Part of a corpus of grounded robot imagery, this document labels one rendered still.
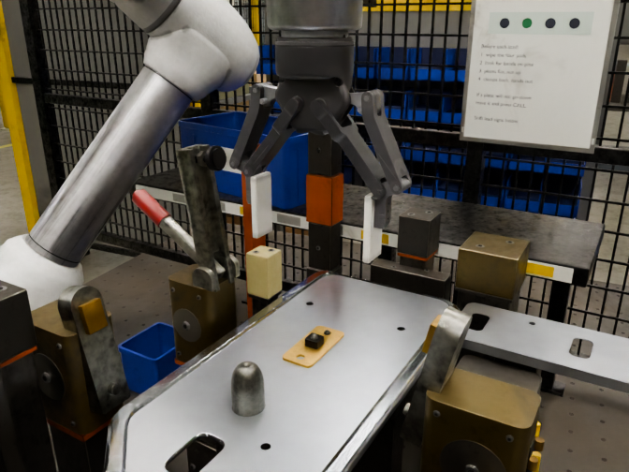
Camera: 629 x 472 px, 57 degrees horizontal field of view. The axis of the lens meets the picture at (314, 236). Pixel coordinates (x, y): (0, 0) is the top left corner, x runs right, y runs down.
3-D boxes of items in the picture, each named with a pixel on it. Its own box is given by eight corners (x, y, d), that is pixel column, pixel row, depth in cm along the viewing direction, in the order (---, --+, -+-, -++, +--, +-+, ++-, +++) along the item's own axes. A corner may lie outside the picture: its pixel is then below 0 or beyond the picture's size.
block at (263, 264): (273, 480, 87) (267, 258, 74) (255, 472, 89) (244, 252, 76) (286, 466, 90) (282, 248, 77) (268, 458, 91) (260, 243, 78)
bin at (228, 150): (287, 210, 104) (285, 139, 99) (181, 182, 122) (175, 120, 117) (343, 190, 115) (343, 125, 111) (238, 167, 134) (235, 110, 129)
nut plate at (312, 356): (309, 369, 62) (309, 360, 61) (280, 359, 64) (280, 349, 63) (345, 334, 69) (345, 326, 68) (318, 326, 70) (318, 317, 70)
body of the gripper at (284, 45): (372, 34, 55) (369, 130, 58) (298, 33, 59) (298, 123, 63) (334, 36, 49) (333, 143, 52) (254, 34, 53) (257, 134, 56)
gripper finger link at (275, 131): (301, 106, 55) (292, 95, 55) (243, 181, 62) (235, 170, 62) (322, 101, 58) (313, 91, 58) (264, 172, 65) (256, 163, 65)
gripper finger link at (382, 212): (381, 174, 56) (410, 178, 55) (379, 223, 58) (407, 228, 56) (374, 177, 55) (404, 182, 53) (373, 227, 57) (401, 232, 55)
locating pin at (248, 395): (253, 435, 55) (250, 375, 52) (226, 422, 56) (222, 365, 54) (271, 415, 57) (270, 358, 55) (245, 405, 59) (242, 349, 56)
